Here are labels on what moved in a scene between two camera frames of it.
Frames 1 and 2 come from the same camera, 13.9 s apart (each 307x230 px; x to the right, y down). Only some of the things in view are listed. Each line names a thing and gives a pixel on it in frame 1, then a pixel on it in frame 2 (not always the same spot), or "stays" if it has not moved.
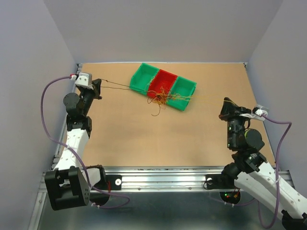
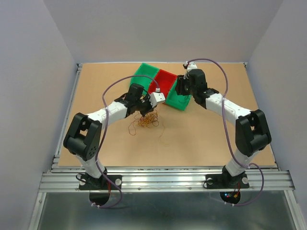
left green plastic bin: x=144 y=76 stays
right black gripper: x=229 y=110 to x=180 y=82
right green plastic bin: x=181 y=93 stays
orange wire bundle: x=161 y=97 to x=145 y=121
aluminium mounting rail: x=170 y=178 stays
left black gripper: x=96 y=91 to x=147 y=97
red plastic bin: x=161 y=83 stays
